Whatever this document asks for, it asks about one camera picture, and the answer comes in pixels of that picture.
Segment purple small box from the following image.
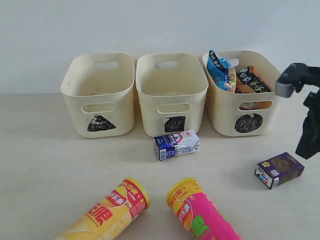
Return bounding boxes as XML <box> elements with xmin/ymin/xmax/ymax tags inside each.
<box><xmin>254</xmin><ymin>152</ymin><xmax>305</xmax><ymax>190</ymax></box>

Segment blue white milk carton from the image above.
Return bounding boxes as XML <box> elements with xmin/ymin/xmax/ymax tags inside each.
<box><xmin>153</xmin><ymin>129</ymin><xmax>200</xmax><ymax>161</ymax></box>

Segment cream bin triangle mark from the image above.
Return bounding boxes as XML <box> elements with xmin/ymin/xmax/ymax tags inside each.
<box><xmin>60</xmin><ymin>53</ymin><xmax>135</xmax><ymax>139</ymax></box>

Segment orange instant noodle bag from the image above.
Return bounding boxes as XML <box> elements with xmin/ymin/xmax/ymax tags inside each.
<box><xmin>235</xmin><ymin>65</ymin><xmax>273</xmax><ymax>111</ymax></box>

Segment yellow Lays chip can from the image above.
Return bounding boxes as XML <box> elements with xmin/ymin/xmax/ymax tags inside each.
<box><xmin>56</xmin><ymin>177</ymin><xmax>150</xmax><ymax>240</ymax></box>

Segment cream bin square mark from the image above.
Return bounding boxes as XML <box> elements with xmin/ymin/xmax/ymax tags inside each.
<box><xmin>135</xmin><ymin>53</ymin><xmax>209</xmax><ymax>137</ymax></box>

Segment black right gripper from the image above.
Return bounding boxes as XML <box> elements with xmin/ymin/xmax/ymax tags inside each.
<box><xmin>295</xmin><ymin>72</ymin><xmax>320</xmax><ymax>160</ymax></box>

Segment pink Lays chip can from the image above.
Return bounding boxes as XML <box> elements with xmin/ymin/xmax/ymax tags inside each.
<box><xmin>166</xmin><ymin>177</ymin><xmax>241</xmax><ymax>240</ymax></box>

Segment cream bin circle mark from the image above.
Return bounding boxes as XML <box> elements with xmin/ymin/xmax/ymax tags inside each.
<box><xmin>202</xmin><ymin>50</ymin><xmax>280</xmax><ymax>137</ymax></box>

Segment blue instant noodle bag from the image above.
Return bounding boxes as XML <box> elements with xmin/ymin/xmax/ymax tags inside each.
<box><xmin>206</xmin><ymin>49</ymin><xmax>237</xmax><ymax>93</ymax></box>

